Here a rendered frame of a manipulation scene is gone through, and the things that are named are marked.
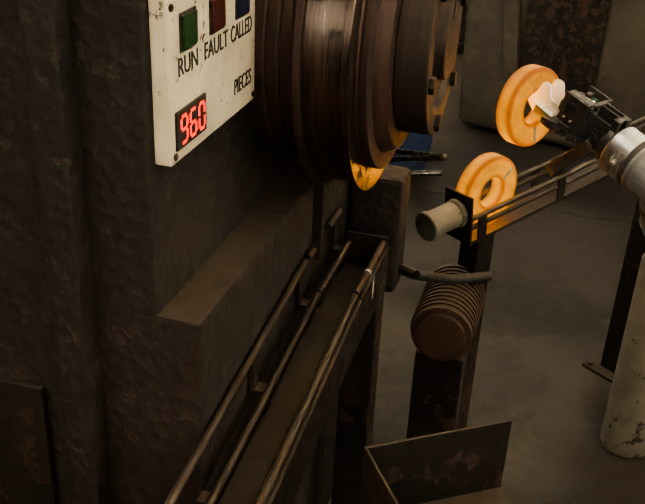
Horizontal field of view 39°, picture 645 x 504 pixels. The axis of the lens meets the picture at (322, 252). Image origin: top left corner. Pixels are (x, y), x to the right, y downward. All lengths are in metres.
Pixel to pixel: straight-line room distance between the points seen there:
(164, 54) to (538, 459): 1.61
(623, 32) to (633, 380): 2.06
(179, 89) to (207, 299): 0.27
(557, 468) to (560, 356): 0.49
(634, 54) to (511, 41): 0.52
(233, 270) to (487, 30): 3.13
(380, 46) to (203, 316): 0.42
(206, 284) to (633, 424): 1.41
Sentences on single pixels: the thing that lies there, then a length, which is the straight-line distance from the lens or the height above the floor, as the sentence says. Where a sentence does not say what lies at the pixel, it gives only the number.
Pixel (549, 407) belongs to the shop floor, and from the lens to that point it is 2.50.
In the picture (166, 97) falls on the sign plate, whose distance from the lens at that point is 0.99.
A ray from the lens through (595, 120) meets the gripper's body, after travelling 1.69.
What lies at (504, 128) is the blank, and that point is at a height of 0.87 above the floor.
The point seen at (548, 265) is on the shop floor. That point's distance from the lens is 3.20.
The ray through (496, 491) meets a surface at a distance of 1.28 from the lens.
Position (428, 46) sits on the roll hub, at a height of 1.14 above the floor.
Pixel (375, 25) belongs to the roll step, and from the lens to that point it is 1.20.
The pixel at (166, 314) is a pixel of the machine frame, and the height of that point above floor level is 0.87.
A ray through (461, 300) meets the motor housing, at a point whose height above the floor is 0.53.
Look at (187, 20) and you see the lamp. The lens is 1.00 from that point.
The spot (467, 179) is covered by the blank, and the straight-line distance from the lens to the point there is 1.85.
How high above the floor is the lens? 1.45
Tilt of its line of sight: 28 degrees down
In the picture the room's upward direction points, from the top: 3 degrees clockwise
